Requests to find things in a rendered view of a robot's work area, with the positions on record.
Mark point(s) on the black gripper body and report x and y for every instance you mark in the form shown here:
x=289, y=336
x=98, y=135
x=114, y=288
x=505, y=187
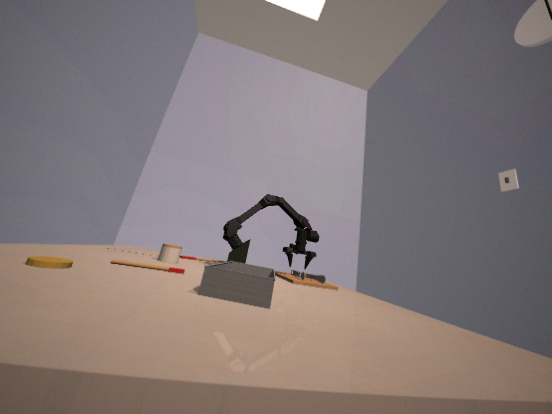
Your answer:
x=300, y=246

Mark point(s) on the wooden board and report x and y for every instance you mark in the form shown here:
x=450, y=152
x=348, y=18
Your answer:
x=306, y=282

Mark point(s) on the yellow flat disc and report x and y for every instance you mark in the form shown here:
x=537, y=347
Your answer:
x=48, y=262

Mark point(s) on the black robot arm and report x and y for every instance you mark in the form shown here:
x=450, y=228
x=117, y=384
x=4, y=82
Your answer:
x=231, y=227

